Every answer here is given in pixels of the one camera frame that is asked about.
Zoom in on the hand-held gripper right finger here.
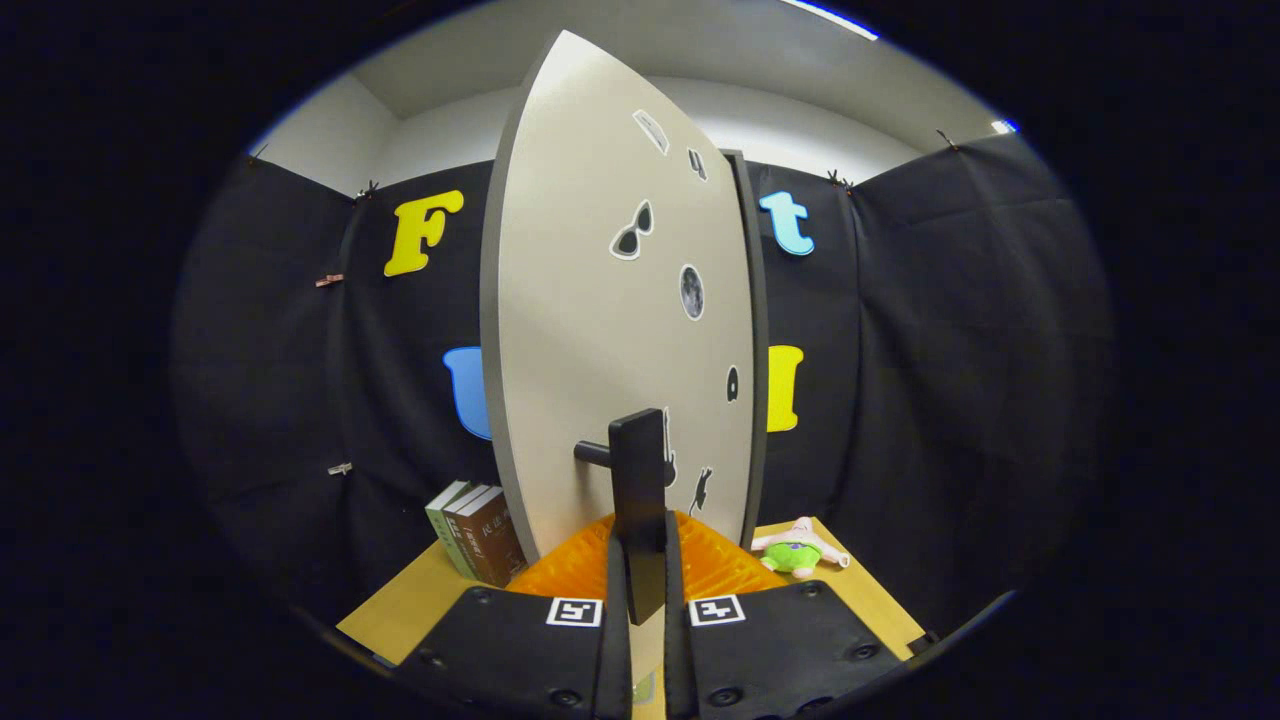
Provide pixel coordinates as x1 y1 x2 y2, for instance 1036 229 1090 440
663 510 906 720

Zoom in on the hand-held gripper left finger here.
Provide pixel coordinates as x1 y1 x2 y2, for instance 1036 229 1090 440
395 512 633 720

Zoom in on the black door handle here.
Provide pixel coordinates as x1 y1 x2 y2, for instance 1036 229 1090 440
574 408 673 626

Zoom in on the green plush toy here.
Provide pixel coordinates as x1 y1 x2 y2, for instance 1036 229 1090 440
750 517 851 581

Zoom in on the thick brown book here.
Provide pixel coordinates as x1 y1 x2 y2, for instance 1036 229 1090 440
455 488 528 588

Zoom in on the thin brown book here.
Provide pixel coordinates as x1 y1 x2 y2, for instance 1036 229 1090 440
443 484 496 584

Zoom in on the green book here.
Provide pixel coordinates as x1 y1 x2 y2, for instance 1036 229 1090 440
425 480 481 579

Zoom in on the grey cabinet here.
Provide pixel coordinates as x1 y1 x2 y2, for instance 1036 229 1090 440
722 150 771 549

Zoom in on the black backdrop cloth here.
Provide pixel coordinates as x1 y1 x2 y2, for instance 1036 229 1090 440
170 135 1116 641

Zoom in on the long ceiling light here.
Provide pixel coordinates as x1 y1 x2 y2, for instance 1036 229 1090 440
780 0 881 41

